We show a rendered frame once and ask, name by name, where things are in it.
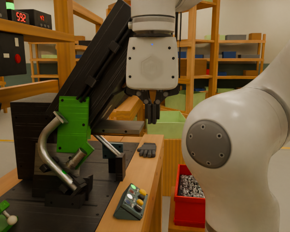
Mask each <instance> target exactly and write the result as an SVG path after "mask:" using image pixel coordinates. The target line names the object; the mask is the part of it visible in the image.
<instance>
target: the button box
mask: <svg viewBox="0 0 290 232"><path fill-rule="evenodd" d="M131 185H134V184H132V183H130V185H129V186H128V187H127V189H126V190H125V191H124V193H123V194H122V197H121V199H120V201H119V203H118V206H117V208H116V210H115V212H114V215H113V216H114V217H116V218H117V219H123V220H141V219H142V218H143V214H144V210H145V205H146V201H147V197H148V194H146V196H144V197H145V199H144V200H143V205H142V206H141V207H142V210H141V211H140V212H139V211H137V210H136V209H135V205H136V204H138V203H137V200H138V199H139V197H138V196H139V194H140V192H139V191H140V189H139V188H138V187H137V186H135V185H134V186H135V187H136V189H134V188H132V187H131ZM130 189H131V190H133V191H134V193H131V192H130V191H129V190H130ZM128 194H130V195H131V196H132V198H129V197H128ZM126 199H127V200H129V201H130V204H128V203H126V201H125V200H126Z"/></svg>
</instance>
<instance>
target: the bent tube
mask: <svg viewBox="0 0 290 232"><path fill-rule="evenodd" d="M53 113H54V114H55V116H56V117H55V118H54V119H53V120H52V121H51V122H50V123H49V124H48V125H47V126H46V127H45V128H44V129H43V130H42V132H41V134H40V136H39V139H38V153H39V155H40V157H41V159H42V161H43V162H44V163H45V164H46V165H47V166H48V167H49V168H50V169H51V170H52V171H53V172H54V173H55V174H56V175H57V176H58V177H59V178H60V179H61V180H62V181H63V182H64V183H65V184H66V185H67V186H68V187H69V188H70V189H71V190H72V191H73V192H74V191H75V189H76V188H77V187H78V186H77V185H76V184H75V183H74V182H73V181H72V180H73V179H72V178H71V177H70V176H69V175H68V174H64V173H63V172H62V170H63V169H62V168H61V167H60V166H59V165H58V164H57V163H56V162H55V161H54V160H53V159H52V158H51V157H50V156H49V154H48V152H47V149H46V142H47V139H48V137H49V135H50V134H51V133H52V132H53V131H54V130H55V129H56V128H57V127H58V126H59V125H60V124H61V123H64V124H68V123H69V122H68V121H67V120H66V119H65V118H64V116H63V115H62V114H61V113H60V112H58V111H54V112H53Z"/></svg>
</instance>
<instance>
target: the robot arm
mask: <svg viewBox="0 0 290 232"><path fill-rule="evenodd" d="M201 1H202V0H131V20H132V21H131V22H128V28H129V29H132V31H133V32H135V33H137V34H136V35H133V37H130V38H129V42H128V52H127V65H126V85H127V89H126V93H128V94H131V95H134V96H138V98H139V99H140V100H141V101H142V102H143V103H144V104H145V119H148V124H151V123H153V124H156V122H157V119H158V120H159V119H160V103H161V102H162V101H163V100H164V99H165V98H166V97H168V96H173V95H177V94H179V88H178V48H177V41H176V37H172V35H170V34H169V33H173V32H175V12H184V11H186V10H189V9H191V8H192V7H194V6H195V5H197V4H198V3H200V2H201ZM149 90H157V92H156V97H155V100H154V102H153V104H152V102H151V99H150V92H149ZM163 90H165V91H163ZM289 141H290V39H289V41H288V42H287V43H286V44H285V46H284V47H283V49H282V50H281V51H280V52H279V54H278V55H277V56H276V58H275V59H274V60H273V61H272V62H271V63H270V64H269V65H268V66H267V67H266V68H265V69H264V71H263V72H262V73H261V74H259V75H258V76H257V77H256V78H255V79H254V80H252V81H251V82H250V83H248V84H247V85H245V86H244V87H242V88H240V89H236V90H232V91H229V92H225V93H220V94H217V95H214V96H212V97H209V98H207V99H205V100H203V101H202V102H200V103H199V104H197V105H196V106H195V107H194V108H193V109H192V111H191V112H190V113H189V115H188V117H187V119H186V121H185V124H184V127H183V132H182V138H181V149H182V155H183V158H184V161H185V163H186V166H187V167H188V169H189V170H190V172H191V174H192V175H193V176H194V178H195V179H196V181H197V182H198V183H199V185H200V187H201V189H202V191H203V193H204V196H205V232H279V224H280V207H279V203H278V201H277V199H276V197H275V196H274V195H273V194H272V193H271V192H270V190H269V186H268V179H267V171H268V165H269V161H270V158H271V156H272V155H274V154H275V153H276V152H277V151H278V150H280V149H281V148H282V147H283V146H284V145H286V144H287V143H288V142H289Z"/></svg>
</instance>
